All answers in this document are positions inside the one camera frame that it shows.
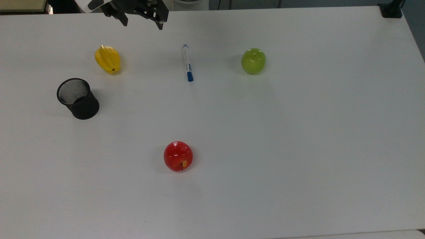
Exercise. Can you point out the blue white marker pen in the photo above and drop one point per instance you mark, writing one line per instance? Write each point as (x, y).
(187, 63)

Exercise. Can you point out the beige box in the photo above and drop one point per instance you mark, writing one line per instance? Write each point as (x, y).
(21, 5)

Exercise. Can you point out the green apple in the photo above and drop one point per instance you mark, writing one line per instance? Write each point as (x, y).
(253, 61)

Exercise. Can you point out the red apple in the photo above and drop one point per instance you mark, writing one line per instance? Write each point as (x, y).
(178, 156)

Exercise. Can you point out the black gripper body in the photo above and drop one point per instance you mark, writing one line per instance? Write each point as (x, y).
(136, 6)

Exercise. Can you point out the black clamp mount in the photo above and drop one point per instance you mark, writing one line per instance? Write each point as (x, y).
(391, 11)

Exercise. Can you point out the yellow starfruit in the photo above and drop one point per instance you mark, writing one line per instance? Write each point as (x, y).
(108, 59)

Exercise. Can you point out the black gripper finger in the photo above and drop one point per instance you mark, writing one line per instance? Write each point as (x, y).
(160, 21)
(123, 19)

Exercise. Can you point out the black mesh pen cup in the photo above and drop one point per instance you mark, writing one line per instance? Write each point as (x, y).
(84, 109)

